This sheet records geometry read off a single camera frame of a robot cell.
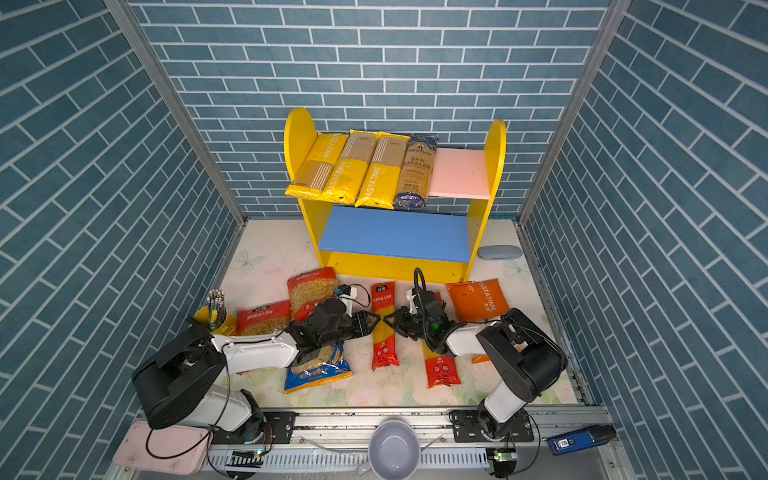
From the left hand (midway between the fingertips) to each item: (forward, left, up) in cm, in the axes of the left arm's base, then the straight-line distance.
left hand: (378, 321), depth 85 cm
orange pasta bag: (+9, -32, -4) cm, 33 cm away
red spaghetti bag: (-5, -2, -2) cm, 6 cm away
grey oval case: (+27, -42, -2) cm, 50 cm away
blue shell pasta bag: (-11, +14, -2) cm, 18 cm away
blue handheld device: (-30, -47, -2) cm, 56 cm away
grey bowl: (-30, -4, -6) cm, 31 cm away
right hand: (+2, 0, -2) cm, 3 cm away
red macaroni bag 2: (+2, +33, -3) cm, 34 cm away
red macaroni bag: (+12, +23, -3) cm, 26 cm away
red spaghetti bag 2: (-12, -17, -4) cm, 21 cm away
